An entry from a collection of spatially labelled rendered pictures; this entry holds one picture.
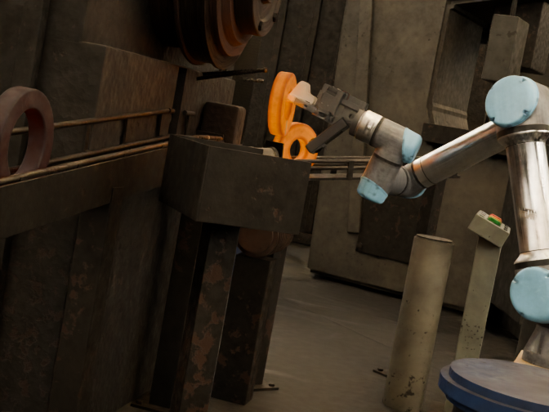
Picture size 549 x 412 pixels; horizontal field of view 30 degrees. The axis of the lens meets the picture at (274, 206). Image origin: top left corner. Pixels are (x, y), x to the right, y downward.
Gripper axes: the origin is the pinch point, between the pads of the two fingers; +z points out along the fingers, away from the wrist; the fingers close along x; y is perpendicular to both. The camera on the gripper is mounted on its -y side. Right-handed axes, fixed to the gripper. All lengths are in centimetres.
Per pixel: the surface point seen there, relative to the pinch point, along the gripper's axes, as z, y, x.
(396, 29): 26, 47, -267
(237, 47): 16.1, 5.7, -0.4
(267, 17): 12.4, 15.6, -0.7
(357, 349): -36, -75, -127
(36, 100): 15, -16, 93
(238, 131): 11.6, -14.2, -18.3
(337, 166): -11, -13, -55
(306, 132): 0.1, -7.6, -45.0
